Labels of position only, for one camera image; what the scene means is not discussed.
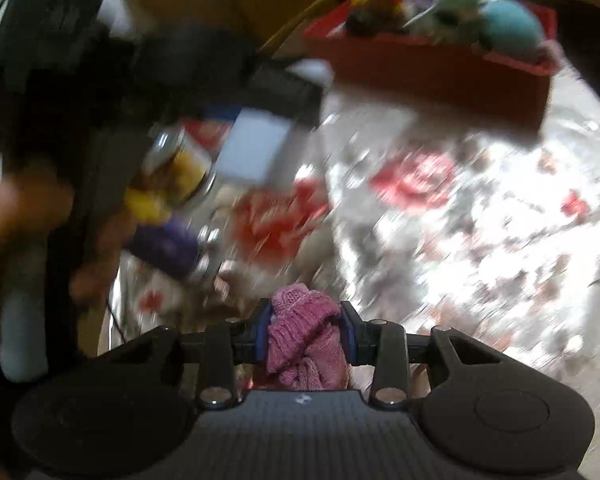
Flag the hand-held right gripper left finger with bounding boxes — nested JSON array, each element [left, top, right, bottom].
[[107, 300, 274, 409]]

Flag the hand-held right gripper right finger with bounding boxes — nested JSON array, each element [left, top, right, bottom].
[[337, 301, 506, 409]]

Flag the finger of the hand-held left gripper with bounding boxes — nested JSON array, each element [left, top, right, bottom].
[[247, 57, 336, 128]]

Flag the pink knitted hat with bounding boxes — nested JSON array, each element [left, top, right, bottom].
[[266, 282, 352, 392]]

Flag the white sponge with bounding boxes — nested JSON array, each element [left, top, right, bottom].
[[215, 106, 311, 193]]

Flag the red cardboard box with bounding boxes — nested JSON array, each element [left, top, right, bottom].
[[302, 0, 563, 133]]

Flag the red yellow soft toy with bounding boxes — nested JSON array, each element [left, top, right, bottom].
[[344, 0, 407, 37]]

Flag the person's left hand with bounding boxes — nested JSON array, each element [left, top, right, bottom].
[[0, 172, 128, 313]]

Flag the yellow labelled can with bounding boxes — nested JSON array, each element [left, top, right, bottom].
[[130, 127, 219, 211]]

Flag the purple cloth item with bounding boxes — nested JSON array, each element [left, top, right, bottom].
[[127, 217, 204, 282]]

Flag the floral shiny tablecloth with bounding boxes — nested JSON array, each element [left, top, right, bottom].
[[97, 75, 600, 480]]

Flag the teal plush toy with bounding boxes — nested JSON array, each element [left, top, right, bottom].
[[475, 0, 549, 61]]

